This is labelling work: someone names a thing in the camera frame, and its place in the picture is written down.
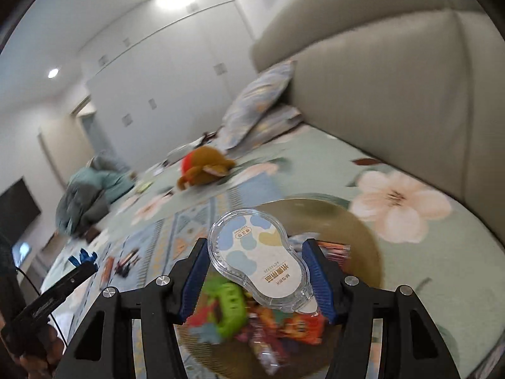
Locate blue rubber glove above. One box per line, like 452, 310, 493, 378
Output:
68, 248, 98, 267

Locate clear correction tape dispenser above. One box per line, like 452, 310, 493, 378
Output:
207, 209, 318, 315

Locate long patterned snack box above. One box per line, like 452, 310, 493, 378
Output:
100, 256, 115, 290

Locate black action figure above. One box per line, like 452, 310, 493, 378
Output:
115, 248, 140, 278

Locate colourful snack packet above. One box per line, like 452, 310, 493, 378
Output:
288, 232, 351, 270

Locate person's hand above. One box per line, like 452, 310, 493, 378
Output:
18, 324, 65, 379

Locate blue patterned blanket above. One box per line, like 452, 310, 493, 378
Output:
42, 174, 285, 340

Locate green plastic toy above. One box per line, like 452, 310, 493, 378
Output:
203, 275, 248, 340

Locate orange snack packets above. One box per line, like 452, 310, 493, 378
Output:
180, 304, 325, 378

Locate round yellow woven tray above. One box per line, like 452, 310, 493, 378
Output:
179, 194, 383, 378

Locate grey green crumpled duvet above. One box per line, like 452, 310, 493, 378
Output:
56, 152, 137, 242

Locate brown plush toy red hat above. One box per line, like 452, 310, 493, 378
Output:
177, 146, 236, 191

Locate small items by pillows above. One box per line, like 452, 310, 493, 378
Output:
135, 132, 222, 194

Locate lower patterned pillow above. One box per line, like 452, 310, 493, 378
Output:
233, 104, 304, 152

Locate patterned pillow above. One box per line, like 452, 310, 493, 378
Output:
217, 59, 296, 152
233, 104, 304, 152

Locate white wardrobe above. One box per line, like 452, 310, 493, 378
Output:
87, 3, 257, 170

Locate beige padded headboard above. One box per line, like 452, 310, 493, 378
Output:
252, 0, 504, 237

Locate upper patterned pillow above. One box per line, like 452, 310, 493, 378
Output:
217, 59, 296, 152

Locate black cable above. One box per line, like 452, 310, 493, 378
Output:
15, 265, 70, 348

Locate black wall television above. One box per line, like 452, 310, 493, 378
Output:
0, 177, 41, 246

